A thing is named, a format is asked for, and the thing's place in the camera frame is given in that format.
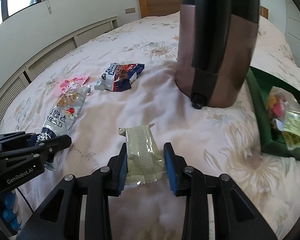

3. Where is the blue gloved left hand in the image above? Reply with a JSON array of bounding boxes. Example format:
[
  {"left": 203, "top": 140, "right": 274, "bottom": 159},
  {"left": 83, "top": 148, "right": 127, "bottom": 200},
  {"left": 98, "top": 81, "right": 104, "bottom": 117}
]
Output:
[{"left": 0, "top": 190, "right": 22, "bottom": 235}]

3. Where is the pink cartoon snack packet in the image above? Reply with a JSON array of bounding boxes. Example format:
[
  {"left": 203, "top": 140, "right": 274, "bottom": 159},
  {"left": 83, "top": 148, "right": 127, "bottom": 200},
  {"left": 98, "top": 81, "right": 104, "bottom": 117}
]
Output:
[{"left": 53, "top": 75, "right": 89, "bottom": 97}]

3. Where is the beige wall socket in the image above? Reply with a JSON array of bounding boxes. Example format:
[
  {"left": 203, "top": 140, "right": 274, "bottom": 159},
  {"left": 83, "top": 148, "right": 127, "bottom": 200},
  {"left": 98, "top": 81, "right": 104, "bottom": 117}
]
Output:
[{"left": 125, "top": 7, "right": 136, "bottom": 14}]

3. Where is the olive green snack packet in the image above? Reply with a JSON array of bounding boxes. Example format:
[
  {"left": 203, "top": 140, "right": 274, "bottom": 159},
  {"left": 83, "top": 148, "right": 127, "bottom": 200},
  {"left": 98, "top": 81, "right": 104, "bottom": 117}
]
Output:
[{"left": 119, "top": 124, "right": 167, "bottom": 186}]

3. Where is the blue red cookie bag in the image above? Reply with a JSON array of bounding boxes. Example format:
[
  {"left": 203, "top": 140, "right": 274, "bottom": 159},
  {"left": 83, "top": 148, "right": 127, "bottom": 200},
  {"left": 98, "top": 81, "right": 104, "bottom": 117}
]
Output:
[{"left": 94, "top": 63, "right": 145, "bottom": 92}]

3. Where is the brown black thermos jug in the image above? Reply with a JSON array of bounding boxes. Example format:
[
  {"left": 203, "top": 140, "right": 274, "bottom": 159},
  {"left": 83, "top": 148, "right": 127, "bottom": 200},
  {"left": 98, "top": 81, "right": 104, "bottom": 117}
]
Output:
[{"left": 175, "top": 0, "right": 260, "bottom": 109}]

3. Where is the blue white long snack bag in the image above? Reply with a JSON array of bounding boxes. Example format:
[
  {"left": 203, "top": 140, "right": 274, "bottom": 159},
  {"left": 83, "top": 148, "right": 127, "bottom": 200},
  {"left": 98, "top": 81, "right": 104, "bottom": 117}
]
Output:
[{"left": 37, "top": 84, "right": 92, "bottom": 172}]

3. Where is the green tray box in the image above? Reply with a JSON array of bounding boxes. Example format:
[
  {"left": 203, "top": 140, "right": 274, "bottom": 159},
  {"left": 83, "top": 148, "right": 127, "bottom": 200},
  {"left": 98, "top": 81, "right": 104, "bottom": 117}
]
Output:
[{"left": 246, "top": 67, "right": 300, "bottom": 161}]

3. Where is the black cable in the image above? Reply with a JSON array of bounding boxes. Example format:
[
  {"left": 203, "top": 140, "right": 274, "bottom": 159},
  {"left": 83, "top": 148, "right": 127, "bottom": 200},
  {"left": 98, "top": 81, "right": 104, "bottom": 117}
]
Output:
[{"left": 14, "top": 187, "right": 36, "bottom": 221}]

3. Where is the wooden headboard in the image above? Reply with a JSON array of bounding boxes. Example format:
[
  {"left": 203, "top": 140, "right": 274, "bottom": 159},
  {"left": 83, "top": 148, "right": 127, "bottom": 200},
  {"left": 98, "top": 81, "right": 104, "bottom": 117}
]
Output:
[{"left": 136, "top": 0, "right": 269, "bottom": 20}]

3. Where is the white radiator cover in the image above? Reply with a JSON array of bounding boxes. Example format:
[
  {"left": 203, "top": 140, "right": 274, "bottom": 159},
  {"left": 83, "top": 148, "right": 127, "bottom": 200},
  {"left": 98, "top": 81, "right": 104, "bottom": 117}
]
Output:
[{"left": 0, "top": 16, "right": 118, "bottom": 124}]

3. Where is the white wardrobe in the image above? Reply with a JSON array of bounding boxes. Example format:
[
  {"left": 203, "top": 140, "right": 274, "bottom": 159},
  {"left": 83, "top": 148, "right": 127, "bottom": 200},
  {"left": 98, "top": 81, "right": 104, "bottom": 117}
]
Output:
[{"left": 285, "top": 0, "right": 300, "bottom": 68}]

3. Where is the clear pink candy bag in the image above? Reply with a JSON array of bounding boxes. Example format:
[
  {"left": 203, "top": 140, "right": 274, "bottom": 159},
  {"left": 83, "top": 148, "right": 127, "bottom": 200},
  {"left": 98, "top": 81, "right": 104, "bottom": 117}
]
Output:
[{"left": 265, "top": 86, "right": 300, "bottom": 151}]

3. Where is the floral cream bed quilt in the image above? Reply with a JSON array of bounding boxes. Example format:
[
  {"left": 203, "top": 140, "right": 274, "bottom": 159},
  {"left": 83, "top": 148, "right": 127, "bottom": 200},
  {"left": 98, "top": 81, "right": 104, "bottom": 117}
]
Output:
[{"left": 0, "top": 13, "right": 300, "bottom": 239}]

